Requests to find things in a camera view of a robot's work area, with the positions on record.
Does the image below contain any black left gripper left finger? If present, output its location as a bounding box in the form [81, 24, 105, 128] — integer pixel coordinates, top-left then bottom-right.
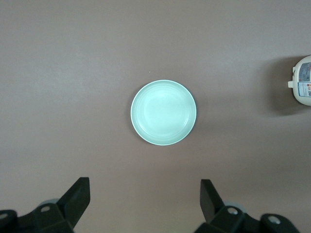
[0, 177, 91, 233]

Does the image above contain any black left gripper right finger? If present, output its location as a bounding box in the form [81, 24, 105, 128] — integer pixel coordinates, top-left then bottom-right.
[194, 179, 299, 233]

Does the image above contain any cream rice cooker orange handle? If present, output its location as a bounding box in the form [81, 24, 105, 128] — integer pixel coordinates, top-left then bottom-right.
[288, 54, 311, 107]

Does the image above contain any pale green round plate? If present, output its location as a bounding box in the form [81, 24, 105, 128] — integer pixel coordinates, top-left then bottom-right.
[130, 80, 197, 147]

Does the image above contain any brown table cover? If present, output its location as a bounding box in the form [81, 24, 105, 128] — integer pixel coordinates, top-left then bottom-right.
[0, 0, 311, 233]

